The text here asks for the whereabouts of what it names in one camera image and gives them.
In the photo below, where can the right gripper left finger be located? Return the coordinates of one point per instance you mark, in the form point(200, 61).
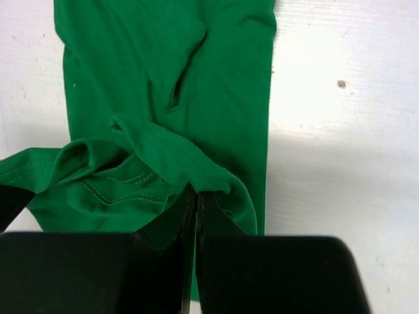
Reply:
point(148, 271)

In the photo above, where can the green t shirt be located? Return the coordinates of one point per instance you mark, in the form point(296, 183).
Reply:
point(163, 98)

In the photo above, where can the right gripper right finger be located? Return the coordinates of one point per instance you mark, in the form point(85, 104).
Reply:
point(242, 273)

